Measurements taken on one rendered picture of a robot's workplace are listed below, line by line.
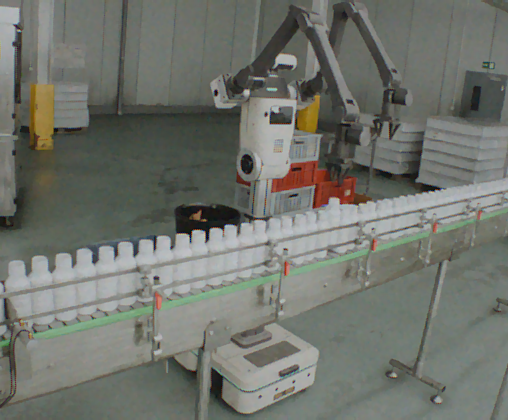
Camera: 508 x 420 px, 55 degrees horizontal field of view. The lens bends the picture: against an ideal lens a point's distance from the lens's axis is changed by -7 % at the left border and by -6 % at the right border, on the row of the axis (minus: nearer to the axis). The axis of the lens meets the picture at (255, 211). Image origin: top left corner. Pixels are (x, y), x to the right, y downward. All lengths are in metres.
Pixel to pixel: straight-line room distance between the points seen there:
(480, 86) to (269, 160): 10.27
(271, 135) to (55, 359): 1.44
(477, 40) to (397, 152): 4.62
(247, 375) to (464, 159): 6.20
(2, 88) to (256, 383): 3.48
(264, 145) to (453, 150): 6.08
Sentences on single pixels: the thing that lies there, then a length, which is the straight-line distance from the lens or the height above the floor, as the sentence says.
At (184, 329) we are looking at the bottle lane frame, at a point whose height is 0.90.
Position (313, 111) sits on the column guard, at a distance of 11.87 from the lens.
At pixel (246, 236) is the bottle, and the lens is 1.57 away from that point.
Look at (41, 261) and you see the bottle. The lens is 1.26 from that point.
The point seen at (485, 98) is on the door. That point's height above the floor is 1.53.
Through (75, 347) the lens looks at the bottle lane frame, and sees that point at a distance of 1.35.
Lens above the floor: 1.64
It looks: 16 degrees down
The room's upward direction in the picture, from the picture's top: 6 degrees clockwise
